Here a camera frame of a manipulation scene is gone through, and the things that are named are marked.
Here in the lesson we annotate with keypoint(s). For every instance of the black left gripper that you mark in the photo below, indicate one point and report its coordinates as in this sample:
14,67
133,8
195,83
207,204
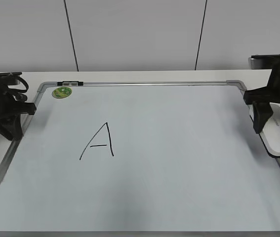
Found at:
13,103

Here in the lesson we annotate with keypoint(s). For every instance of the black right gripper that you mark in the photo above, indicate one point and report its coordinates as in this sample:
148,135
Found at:
260,99

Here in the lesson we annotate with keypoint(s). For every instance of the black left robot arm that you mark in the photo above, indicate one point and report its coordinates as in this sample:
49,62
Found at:
13,103

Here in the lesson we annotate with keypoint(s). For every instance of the grey device behind table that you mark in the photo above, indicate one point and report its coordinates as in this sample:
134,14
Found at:
263,62

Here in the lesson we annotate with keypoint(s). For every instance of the white board with aluminium frame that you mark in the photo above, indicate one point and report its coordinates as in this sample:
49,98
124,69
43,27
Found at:
140,159

